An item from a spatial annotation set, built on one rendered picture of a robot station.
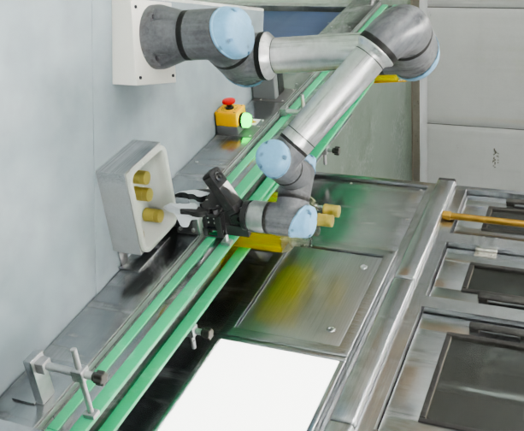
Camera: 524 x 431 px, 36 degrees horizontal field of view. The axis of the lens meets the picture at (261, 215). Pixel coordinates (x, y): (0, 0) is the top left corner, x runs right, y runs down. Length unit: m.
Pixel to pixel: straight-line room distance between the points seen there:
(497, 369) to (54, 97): 1.17
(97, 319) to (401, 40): 0.90
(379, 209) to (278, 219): 0.81
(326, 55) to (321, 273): 0.64
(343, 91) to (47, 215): 0.68
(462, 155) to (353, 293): 6.45
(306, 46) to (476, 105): 6.41
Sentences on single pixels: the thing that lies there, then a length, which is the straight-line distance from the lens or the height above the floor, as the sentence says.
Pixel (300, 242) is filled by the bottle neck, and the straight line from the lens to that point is 2.11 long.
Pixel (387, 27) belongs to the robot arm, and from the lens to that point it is 1.73.
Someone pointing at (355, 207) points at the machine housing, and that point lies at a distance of 2.59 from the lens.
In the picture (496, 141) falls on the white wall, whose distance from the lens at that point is 8.40.
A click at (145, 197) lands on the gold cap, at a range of 1.97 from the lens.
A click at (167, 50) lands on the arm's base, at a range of 1.91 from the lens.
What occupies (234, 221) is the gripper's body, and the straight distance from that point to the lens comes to 1.88.
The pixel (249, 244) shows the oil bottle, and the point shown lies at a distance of 2.16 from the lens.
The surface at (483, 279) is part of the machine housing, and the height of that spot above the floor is 1.56.
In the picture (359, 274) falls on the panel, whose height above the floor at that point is 1.25.
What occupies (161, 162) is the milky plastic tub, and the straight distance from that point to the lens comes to 1.99.
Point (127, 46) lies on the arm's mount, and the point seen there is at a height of 0.79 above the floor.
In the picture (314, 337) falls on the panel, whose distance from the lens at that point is 2.00.
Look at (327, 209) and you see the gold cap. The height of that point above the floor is 1.13.
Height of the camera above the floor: 1.81
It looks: 22 degrees down
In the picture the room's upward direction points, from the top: 97 degrees clockwise
